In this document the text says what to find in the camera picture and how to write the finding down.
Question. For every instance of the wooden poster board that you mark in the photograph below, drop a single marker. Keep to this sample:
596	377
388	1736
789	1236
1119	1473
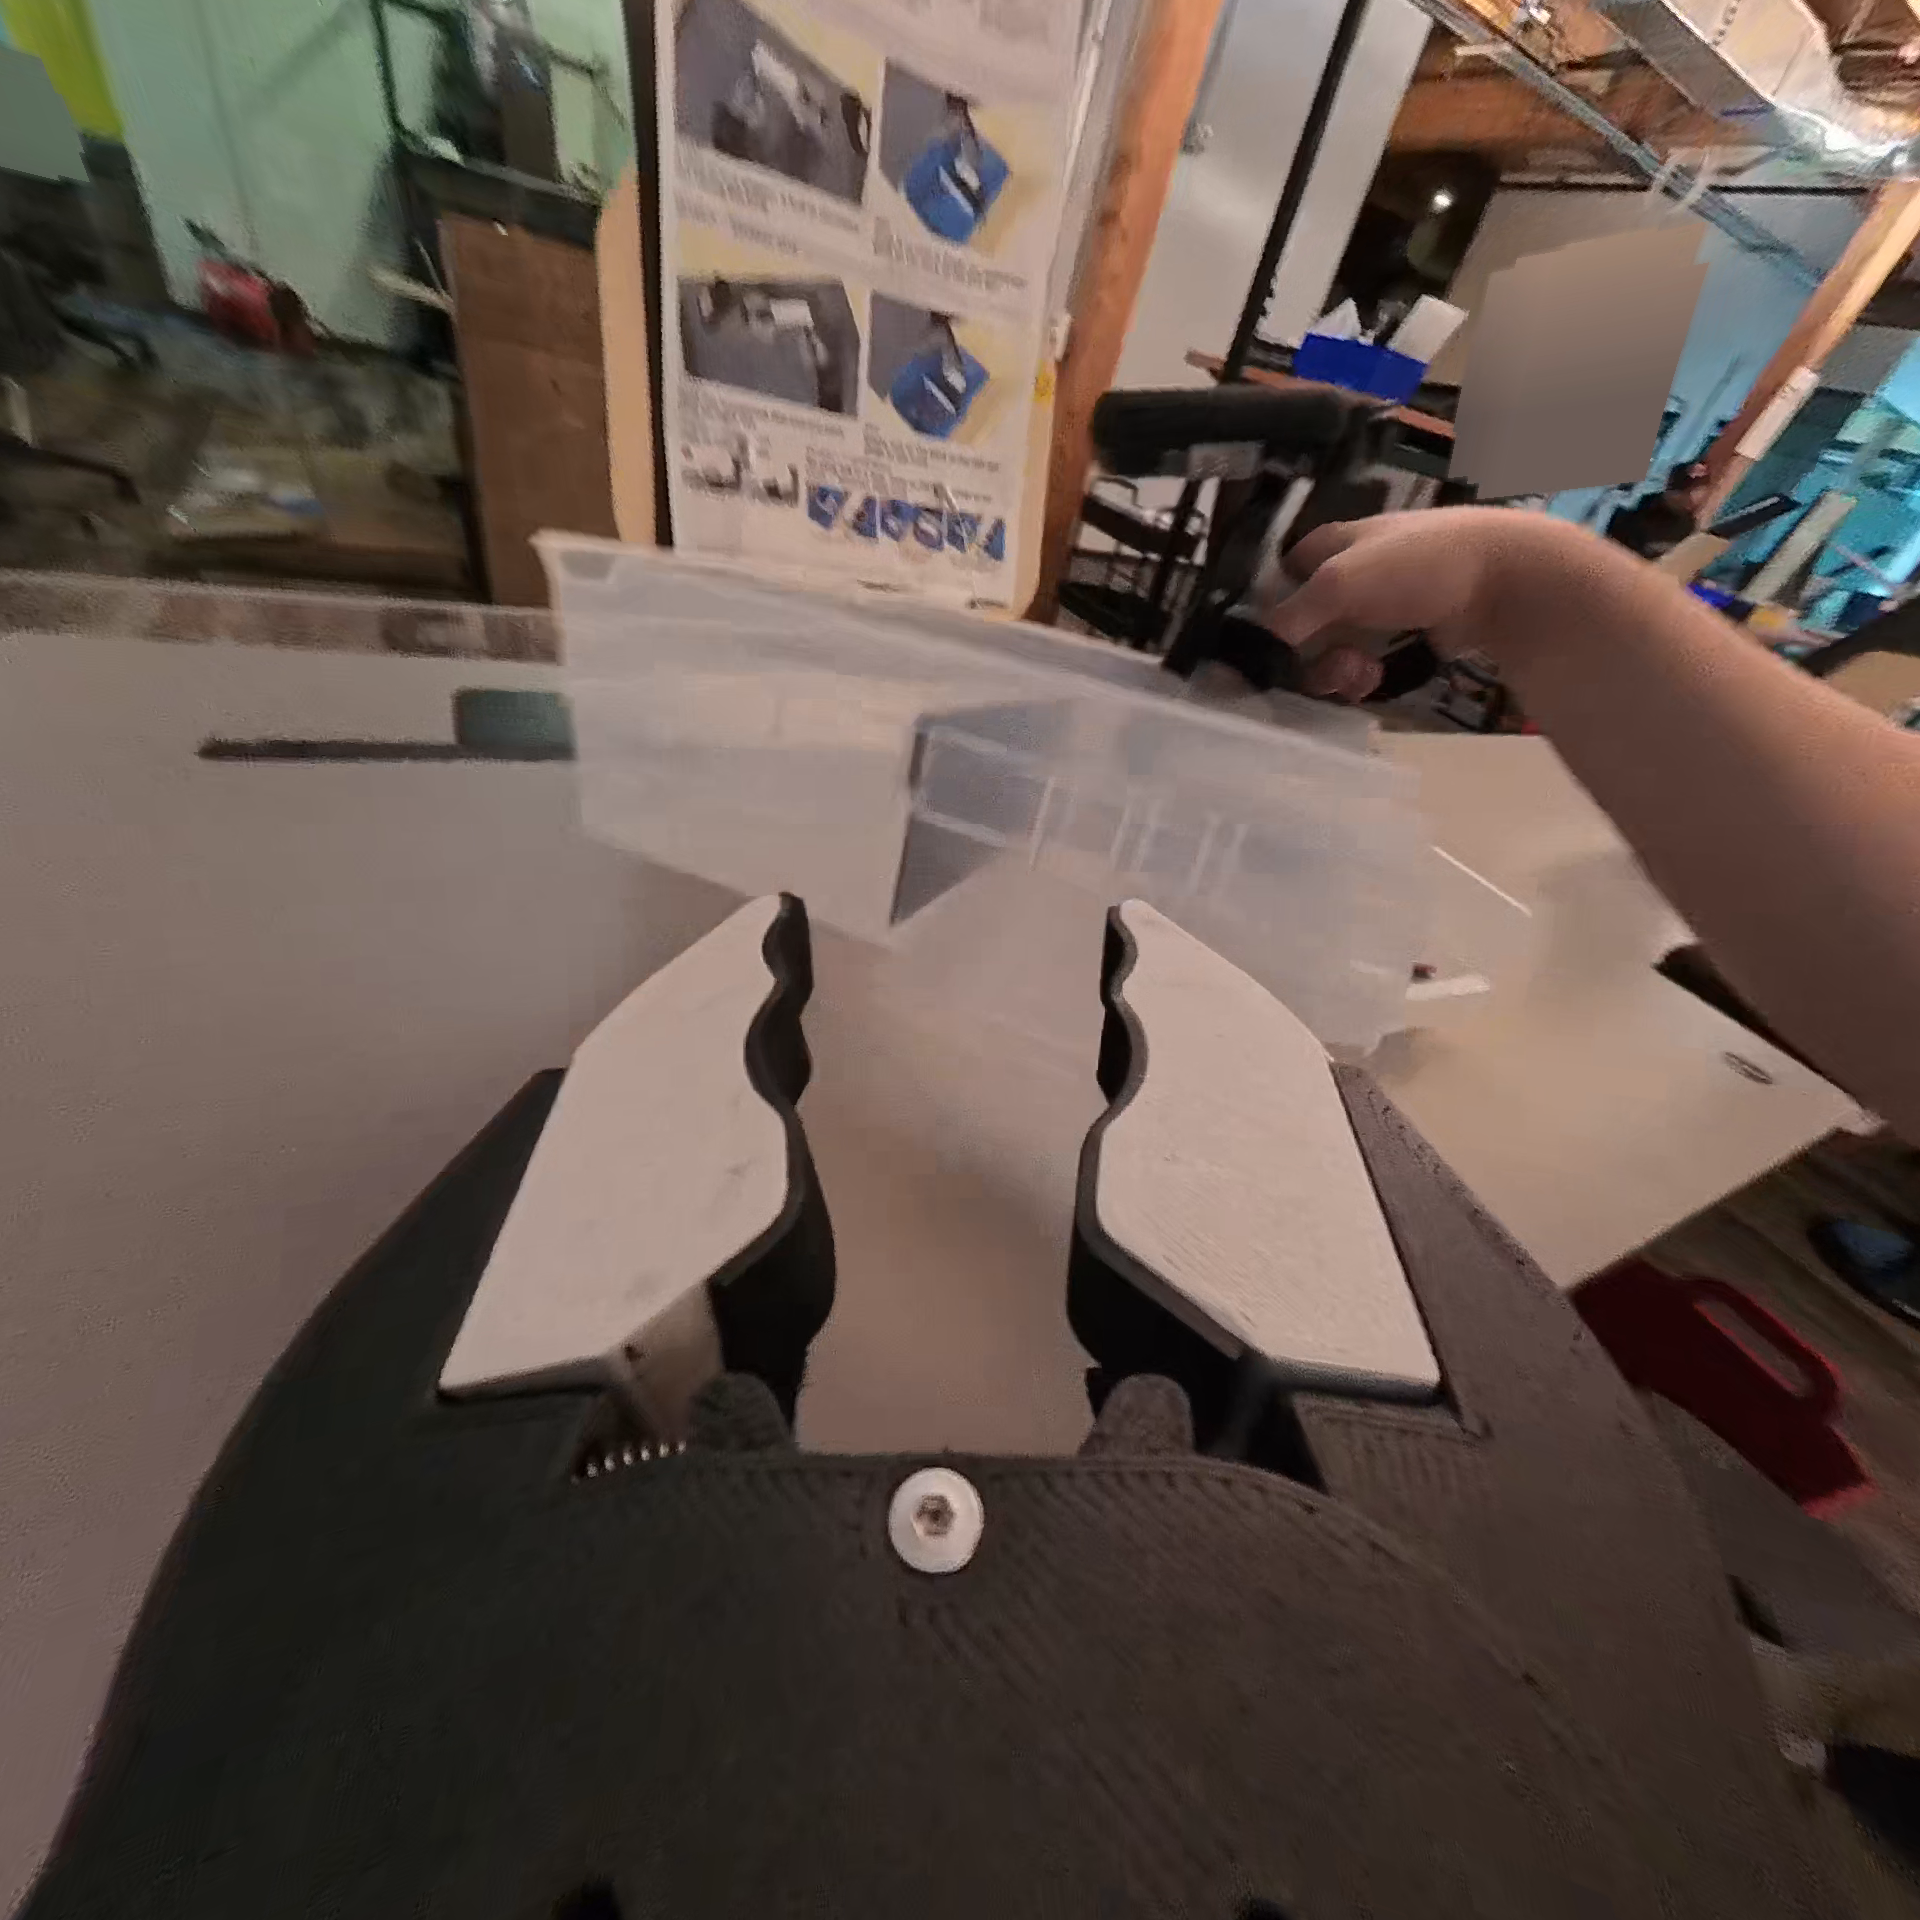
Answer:
627	362

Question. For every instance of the blue plastic bin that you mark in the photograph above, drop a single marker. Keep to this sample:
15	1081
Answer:
1358	368

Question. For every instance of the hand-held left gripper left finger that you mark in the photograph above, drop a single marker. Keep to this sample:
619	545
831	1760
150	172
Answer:
631	1157

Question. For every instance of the printed instruction poster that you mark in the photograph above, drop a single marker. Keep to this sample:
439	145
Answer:
855	299

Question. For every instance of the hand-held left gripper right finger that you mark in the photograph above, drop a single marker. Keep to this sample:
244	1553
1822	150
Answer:
1246	1187

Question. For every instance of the clear plastic bin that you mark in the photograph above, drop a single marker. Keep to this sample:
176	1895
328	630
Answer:
750	750

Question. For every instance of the wooden post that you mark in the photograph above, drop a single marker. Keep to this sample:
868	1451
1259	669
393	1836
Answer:
1127	270

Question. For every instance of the black metal cart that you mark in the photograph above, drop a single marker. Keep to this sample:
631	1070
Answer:
1127	554

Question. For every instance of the red plastic container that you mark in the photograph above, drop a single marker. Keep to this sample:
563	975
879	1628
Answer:
1726	1365

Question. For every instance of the person's right hand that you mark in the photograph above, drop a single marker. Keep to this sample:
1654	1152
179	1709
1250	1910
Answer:
1405	586

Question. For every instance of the person's right forearm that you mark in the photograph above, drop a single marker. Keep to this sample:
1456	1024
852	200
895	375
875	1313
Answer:
1726	780

